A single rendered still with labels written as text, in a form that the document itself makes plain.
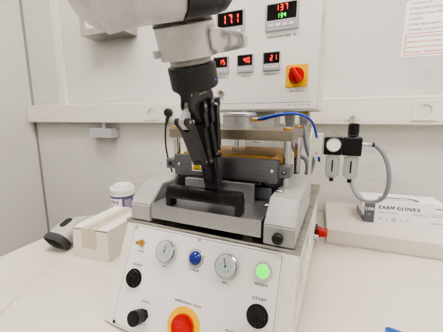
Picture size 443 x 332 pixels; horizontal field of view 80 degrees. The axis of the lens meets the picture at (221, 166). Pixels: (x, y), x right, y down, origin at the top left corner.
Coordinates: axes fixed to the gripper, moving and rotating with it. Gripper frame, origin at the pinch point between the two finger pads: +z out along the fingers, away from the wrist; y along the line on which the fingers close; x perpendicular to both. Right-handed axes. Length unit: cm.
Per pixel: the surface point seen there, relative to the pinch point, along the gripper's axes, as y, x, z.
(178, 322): 19.2, -0.3, 16.9
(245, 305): 14.9, 10.3, 14.0
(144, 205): 6.8, -12.4, 4.3
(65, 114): -59, -119, 7
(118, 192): -16, -47, 22
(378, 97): -69, 34, 6
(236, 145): -13.5, 0.2, 0.0
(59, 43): -74, -122, -28
